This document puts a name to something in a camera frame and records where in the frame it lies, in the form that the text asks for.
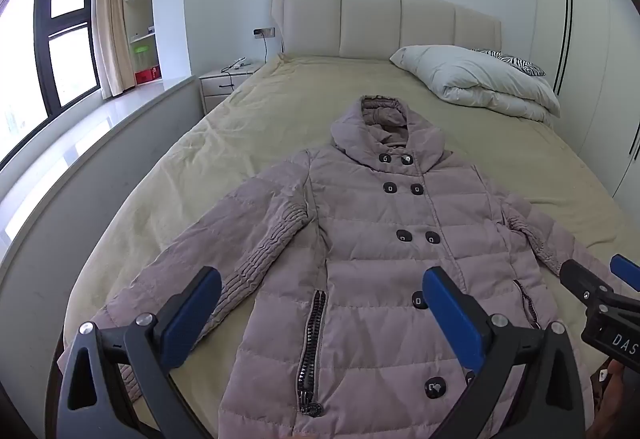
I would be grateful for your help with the zebra print pillow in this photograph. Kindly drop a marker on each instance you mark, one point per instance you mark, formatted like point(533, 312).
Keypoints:
point(515, 61)

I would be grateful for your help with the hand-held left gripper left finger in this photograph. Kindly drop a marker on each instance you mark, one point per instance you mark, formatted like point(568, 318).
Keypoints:
point(187, 319)

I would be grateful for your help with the beige curtain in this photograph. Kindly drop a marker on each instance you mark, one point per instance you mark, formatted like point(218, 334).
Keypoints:
point(111, 14)

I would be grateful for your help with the green plastic container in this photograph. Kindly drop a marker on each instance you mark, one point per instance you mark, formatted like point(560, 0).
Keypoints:
point(141, 50)

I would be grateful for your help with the cream padded headboard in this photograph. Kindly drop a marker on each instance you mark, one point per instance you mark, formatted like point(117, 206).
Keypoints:
point(380, 21)

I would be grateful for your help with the white nightstand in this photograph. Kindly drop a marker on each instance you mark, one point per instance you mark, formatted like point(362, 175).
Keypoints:
point(227, 81)

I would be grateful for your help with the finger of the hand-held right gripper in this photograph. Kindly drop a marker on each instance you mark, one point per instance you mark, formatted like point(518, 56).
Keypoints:
point(582, 279)
point(627, 271)

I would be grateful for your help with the wall power socket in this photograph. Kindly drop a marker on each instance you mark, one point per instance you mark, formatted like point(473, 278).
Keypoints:
point(264, 32)

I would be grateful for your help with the black framed window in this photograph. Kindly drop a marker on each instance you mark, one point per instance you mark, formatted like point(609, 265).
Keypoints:
point(45, 49)

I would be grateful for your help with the bed with beige sheet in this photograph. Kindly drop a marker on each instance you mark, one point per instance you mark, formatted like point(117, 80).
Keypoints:
point(280, 119)

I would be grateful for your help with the mauve hooded puffer jacket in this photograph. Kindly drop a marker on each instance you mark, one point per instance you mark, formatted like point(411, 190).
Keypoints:
point(370, 279)

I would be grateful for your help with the white folded duvet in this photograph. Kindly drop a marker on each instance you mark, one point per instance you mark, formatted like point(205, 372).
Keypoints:
point(475, 76)

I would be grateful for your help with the red storage box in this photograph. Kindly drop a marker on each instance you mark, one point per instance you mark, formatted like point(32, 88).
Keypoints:
point(147, 75)

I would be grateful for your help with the white wardrobe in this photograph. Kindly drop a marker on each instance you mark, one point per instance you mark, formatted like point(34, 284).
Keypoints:
point(585, 49)

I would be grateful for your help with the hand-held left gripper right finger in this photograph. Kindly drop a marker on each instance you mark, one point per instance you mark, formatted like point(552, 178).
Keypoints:
point(452, 319)

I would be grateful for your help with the white window sill bench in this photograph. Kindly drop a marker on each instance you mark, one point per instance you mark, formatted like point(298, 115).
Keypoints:
point(95, 154)

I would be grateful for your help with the white built-in shelf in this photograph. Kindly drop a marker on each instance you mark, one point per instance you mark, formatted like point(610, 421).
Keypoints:
point(142, 4)

